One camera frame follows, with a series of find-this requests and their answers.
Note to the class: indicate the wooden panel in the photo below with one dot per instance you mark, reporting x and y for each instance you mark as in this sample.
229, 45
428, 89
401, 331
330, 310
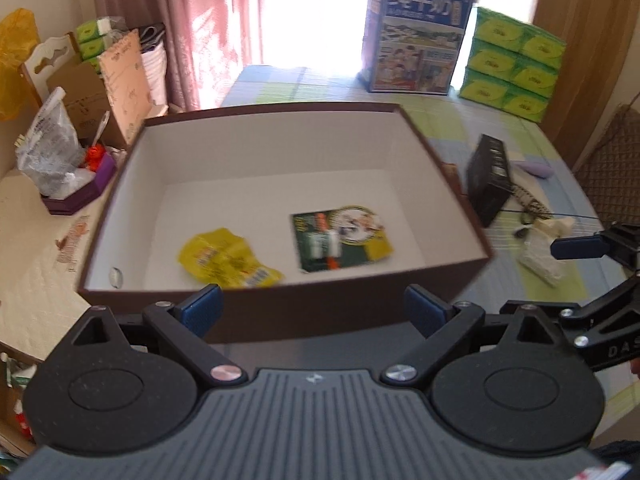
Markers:
585, 0

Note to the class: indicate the beige quilted cloth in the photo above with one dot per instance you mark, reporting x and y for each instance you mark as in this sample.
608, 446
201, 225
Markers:
35, 280

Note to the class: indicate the small purple object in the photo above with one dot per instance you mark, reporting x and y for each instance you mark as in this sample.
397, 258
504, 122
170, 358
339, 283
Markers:
539, 170

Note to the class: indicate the yellow plastic bag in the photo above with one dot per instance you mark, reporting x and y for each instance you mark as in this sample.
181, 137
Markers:
17, 50

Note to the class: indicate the small round silver disc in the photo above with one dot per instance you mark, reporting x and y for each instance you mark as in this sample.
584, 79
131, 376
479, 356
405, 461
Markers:
116, 276

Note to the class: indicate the crumpled clear plastic bag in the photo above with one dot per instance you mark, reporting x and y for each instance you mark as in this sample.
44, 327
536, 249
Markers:
47, 150

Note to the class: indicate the stack of green tissue packs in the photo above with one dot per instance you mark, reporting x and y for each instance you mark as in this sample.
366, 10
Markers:
510, 60

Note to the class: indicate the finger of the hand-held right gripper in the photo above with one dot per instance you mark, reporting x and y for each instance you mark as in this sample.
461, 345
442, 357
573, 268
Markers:
607, 330
575, 248

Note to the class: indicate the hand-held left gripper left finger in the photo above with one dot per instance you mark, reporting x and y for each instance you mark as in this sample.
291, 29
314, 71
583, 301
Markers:
202, 307

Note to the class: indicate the yellow snack packet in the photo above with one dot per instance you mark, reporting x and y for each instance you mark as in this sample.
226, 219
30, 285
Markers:
225, 257

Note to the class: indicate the small green tissue pack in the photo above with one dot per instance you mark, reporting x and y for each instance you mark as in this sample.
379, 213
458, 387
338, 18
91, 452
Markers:
89, 31
91, 50

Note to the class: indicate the white plastic spoon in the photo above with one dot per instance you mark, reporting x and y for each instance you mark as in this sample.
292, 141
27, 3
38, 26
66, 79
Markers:
102, 125

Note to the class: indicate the large brown cardboard box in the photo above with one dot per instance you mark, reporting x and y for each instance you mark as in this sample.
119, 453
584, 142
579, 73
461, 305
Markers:
280, 160

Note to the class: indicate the cartoon print packet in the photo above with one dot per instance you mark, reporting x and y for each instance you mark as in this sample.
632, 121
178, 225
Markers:
365, 232

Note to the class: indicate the open brown cardboard box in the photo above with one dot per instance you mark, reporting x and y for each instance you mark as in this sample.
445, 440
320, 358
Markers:
80, 100

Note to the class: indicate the white chair back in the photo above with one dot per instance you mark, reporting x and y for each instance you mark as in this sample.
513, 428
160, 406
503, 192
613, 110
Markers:
47, 57

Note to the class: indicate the white paper bag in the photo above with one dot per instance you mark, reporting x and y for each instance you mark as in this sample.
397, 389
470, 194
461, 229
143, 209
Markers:
155, 70

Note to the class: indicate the pink curtain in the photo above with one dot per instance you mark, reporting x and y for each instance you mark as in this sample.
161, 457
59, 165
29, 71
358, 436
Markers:
200, 20

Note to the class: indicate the dark cloth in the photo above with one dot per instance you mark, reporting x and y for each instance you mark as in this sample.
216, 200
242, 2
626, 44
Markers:
620, 452

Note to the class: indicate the brown woven chair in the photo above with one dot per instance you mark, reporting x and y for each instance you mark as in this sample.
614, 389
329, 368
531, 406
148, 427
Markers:
615, 165

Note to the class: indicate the green battery pack card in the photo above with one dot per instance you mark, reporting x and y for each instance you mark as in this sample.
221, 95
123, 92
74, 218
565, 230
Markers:
312, 245

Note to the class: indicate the brown cardboard boxes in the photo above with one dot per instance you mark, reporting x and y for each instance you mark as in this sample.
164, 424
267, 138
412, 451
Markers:
125, 85

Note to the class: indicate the small red toy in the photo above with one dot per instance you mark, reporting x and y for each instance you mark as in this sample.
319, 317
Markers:
94, 156

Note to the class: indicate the black product box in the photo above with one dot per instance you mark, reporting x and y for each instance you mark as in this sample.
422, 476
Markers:
487, 180

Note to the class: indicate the blue milk carton box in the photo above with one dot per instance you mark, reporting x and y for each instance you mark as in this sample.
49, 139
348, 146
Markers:
417, 35

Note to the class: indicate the purple hexagonal box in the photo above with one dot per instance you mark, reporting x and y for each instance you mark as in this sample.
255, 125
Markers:
82, 190

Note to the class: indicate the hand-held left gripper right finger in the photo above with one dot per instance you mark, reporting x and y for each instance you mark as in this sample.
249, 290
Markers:
425, 310

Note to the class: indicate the white plastic item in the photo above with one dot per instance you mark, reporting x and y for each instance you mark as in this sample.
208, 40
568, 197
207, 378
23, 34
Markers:
542, 262

